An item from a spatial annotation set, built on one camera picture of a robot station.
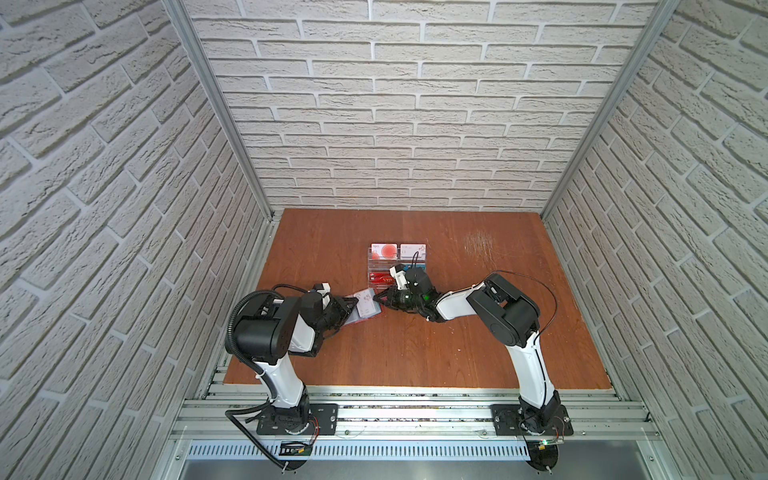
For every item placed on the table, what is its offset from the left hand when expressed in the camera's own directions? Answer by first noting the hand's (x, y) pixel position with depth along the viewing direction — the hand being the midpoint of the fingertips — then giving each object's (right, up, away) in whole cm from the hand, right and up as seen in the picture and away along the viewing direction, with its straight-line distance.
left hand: (360, 296), depth 93 cm
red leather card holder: (-1, -6, -1) cm, 6 cm away
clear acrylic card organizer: (+8, +10, +6) cm, 14 cm away
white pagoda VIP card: (+2, -2, 0) cm, 3 cm away
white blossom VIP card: (+16, +15, +5) cm, 22 cm away
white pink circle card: (+8, +14, +4) cm, 17 cm away
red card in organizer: (+7, +5, +5) cm, 10 cm away
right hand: (+4, -1, +1) cm, 4 cm away
